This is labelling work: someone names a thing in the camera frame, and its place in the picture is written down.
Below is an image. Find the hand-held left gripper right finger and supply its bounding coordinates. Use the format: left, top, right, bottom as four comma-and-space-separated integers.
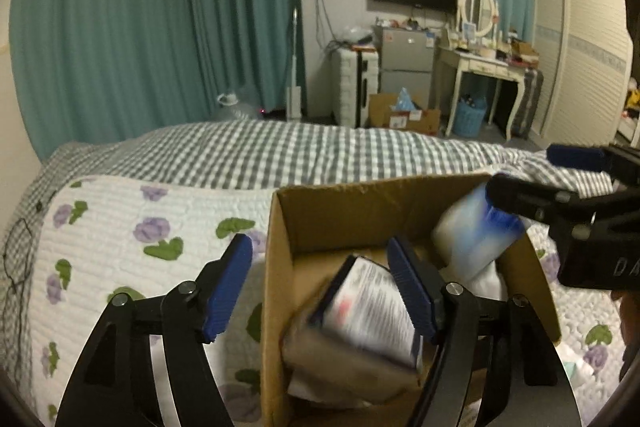
387, 235, 583, 427

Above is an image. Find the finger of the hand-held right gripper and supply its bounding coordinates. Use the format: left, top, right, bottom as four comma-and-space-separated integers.
546, 144, 609, 174
486, 174, 601, 230

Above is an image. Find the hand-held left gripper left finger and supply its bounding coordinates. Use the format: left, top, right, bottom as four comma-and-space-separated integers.
55, 234, 253, 427

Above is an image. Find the printed label soft packet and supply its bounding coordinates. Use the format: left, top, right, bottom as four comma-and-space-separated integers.
306, 253, 425, 371

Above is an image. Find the blue plastic basket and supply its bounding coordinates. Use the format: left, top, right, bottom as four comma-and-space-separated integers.
454, 98, 488, 138

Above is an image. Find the white sliding wardrobe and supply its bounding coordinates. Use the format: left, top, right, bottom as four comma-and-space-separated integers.
527, 0, 638, 148

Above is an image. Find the white floral quilt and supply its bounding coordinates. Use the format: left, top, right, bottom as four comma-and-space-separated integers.
17, 174, 626, 427

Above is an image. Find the white dressing table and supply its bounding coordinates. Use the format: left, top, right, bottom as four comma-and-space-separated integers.
434, 44, 532, 142

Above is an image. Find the grey gingham blanket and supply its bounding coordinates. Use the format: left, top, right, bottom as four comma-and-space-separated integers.
0, 121, 621, 358

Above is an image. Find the cardboard box with blue bag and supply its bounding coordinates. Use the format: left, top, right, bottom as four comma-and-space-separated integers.
367, 87, 442, 135

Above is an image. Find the oval vanity mirror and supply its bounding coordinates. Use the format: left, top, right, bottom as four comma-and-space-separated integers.
457, 0, 501, 42

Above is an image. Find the clear water jug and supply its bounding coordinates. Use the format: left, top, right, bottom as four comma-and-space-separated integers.
214, 91, 265, 122

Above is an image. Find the silver refrigerator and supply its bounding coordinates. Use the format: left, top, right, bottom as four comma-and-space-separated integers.
372, 24, 437, 108

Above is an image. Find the white suitcase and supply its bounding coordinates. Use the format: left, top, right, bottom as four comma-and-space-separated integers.
334, 47, 382, 128

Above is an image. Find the white upright vacuum cleaner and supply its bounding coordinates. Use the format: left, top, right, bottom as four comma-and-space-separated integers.
285, 7, 305, 122

